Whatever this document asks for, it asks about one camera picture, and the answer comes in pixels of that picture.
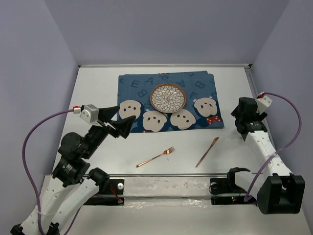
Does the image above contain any copper knife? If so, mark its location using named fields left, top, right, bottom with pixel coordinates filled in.
left=195, top=137, right=219, bottom=168

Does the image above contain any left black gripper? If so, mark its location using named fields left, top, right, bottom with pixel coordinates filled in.
left=83, top=105, right=137, bottom=158

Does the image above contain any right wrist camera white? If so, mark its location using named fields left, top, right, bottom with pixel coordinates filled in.
left=256, top=92, right=272, bottom=115

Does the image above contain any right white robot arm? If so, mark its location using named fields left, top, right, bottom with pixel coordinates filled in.
left=225, top=94, right=305, bottom=214

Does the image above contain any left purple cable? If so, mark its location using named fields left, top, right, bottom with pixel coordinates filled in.
left=22, top=106, right=123, bottom=235

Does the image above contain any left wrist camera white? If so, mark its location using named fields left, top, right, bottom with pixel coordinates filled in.
left=80, top=104, right=100, bottom=126

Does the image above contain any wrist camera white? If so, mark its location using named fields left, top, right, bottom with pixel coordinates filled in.
left=80, top=104, right=100, bottom=126
left=256, top=92, right=272, bottom=115

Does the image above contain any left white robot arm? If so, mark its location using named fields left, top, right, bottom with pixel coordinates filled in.
left=10, top=105, right=136, bottom=235

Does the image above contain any blue cartoon placemat cloth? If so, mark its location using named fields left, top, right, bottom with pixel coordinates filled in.
left=117, top=71, right=224, bottom=133

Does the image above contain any copper fork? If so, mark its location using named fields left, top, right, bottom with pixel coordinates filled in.
left=136, top=146, right=176, bottom=168

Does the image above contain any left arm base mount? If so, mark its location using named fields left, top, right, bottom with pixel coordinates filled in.
left=84, top=178, right=125, bottom=206

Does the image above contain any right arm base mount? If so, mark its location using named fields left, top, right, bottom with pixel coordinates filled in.
left=209, top=178, right=257, bottom=206

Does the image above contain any floral patterned plate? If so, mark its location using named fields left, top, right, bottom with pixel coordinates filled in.
left=150, top=84, right=186, bottom=114

